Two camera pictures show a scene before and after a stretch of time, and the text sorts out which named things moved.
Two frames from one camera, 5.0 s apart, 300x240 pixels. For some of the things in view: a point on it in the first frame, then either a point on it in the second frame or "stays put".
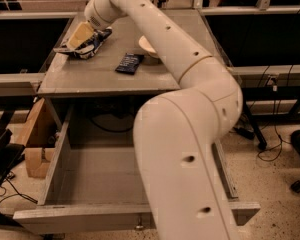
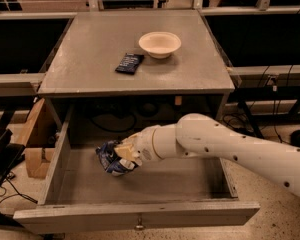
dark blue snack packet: (129, 63) stays put
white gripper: (96, 17) -> (145, 145)
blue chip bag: (86, 48) -> (109, 159)
